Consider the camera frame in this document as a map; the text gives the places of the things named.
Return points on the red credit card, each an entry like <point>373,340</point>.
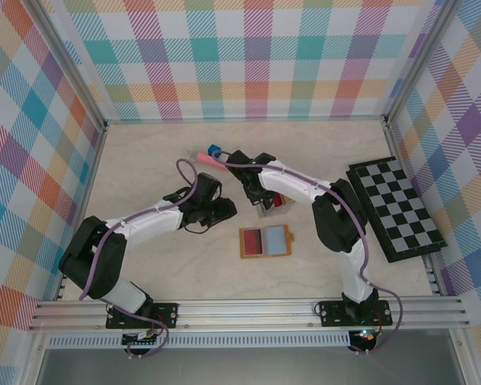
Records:
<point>280,199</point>
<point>253,241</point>

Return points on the silver VIP credit card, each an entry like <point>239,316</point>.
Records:
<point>274,240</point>

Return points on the orange wooden box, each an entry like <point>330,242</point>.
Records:
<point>264,258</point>

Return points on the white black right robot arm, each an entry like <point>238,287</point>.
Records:
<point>296,182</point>

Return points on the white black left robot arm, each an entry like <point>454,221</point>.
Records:
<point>152,220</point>

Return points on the clear plastic card box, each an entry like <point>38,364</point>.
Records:
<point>284,209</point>

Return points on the blue toy cube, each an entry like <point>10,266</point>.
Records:
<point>214,149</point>

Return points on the pink toy microphone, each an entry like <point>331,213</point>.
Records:
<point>206,158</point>

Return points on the small circuit board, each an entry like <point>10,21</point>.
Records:
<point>366,336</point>
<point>142,339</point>

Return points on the black grey chessboard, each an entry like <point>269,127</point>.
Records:
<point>397,208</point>

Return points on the grey metal panel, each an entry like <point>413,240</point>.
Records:
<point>244,369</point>

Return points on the thin aluminium cross rail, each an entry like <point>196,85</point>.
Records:
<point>244,119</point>

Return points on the wide aluminium base rail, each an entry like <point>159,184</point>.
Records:
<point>244,314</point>

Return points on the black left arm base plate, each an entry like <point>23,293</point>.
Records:
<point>166,314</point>

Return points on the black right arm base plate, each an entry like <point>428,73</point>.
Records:
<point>332,313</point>

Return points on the aluminium frame post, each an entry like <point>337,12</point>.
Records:
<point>421,60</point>
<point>71,66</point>

